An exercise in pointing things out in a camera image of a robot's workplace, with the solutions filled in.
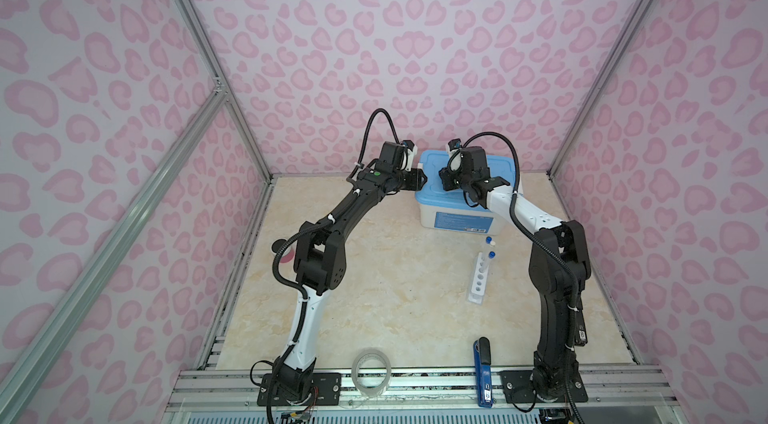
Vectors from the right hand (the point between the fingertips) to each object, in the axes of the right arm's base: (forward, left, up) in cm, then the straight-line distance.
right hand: (447, 169), depth 97 cm
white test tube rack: (-30, -9, -14) cm, 35 cm away
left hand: (-3, +7, +2) cm, 8 cm away
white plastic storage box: (-13, -6, -10) cm, 17 cm away
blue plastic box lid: (-9, +5, -2) cm, 10 cm away
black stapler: (-45, -33, -15) cm, 57 cm away
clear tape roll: (-59, +23, -14) cm, 65 cm away
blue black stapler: (-53, -6, -14) cm, 56 cm away
